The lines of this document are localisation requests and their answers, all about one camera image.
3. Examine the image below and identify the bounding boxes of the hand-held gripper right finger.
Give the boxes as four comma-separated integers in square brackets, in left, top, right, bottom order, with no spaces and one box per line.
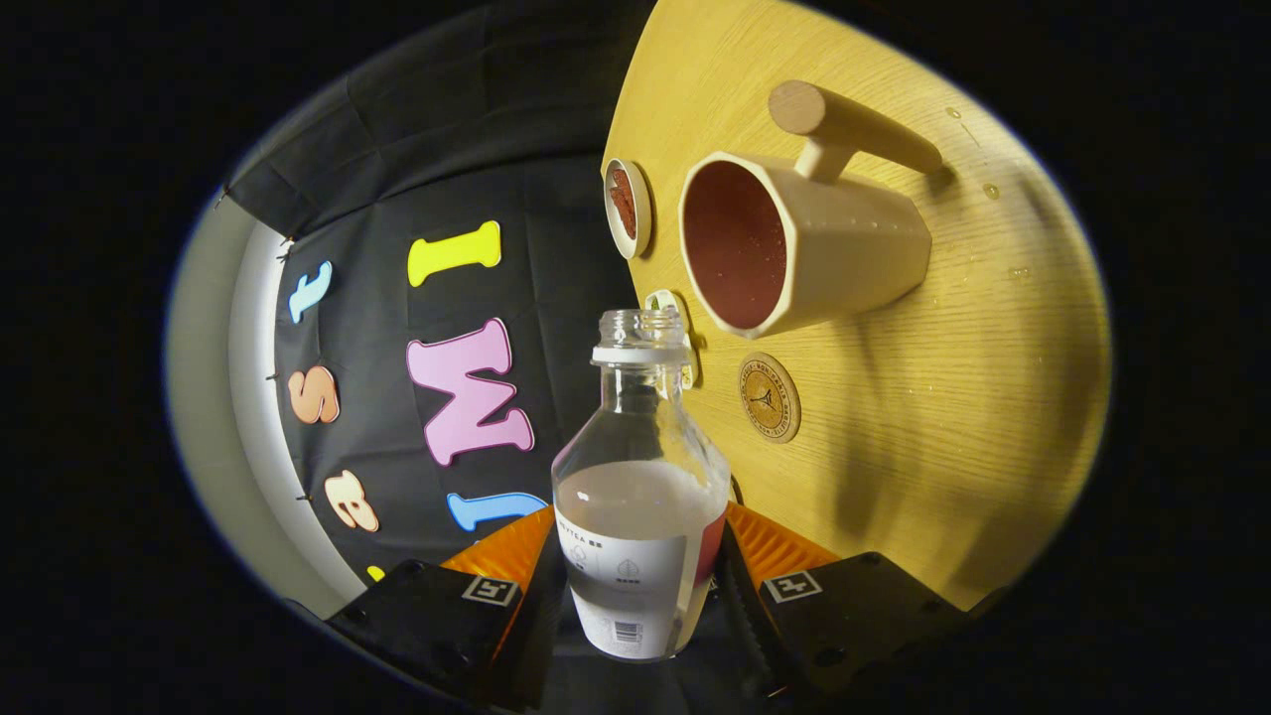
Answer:
[710,501,979,702]

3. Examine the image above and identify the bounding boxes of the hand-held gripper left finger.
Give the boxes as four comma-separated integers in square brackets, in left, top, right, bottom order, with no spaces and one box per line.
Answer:
[323,504,579,712]

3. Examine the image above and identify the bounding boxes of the clear juice bottle white label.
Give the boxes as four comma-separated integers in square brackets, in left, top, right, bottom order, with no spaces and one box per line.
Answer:
[551,308,733,663]

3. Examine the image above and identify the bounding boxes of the round brown cork coaster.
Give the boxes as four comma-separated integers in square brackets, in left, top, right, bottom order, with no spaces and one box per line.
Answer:
[738,352,801,444]

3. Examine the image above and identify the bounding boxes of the cream cup with wooden handle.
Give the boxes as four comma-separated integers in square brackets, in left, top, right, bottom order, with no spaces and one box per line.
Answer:
[678,79,944,341]

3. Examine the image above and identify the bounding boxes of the small white dish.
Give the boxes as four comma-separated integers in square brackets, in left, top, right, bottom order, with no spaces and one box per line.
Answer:
[645,289,702,390]

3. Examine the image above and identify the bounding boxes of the wooden table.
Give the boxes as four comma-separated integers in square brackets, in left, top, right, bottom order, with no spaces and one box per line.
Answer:
[601,0,1113,612]

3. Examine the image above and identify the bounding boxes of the black backdrop cloth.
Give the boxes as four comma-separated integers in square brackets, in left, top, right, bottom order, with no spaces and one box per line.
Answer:
[213,0,656,587]

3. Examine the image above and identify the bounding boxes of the white plate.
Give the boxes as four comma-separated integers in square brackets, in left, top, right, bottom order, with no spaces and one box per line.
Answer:
[603,159,653,261]

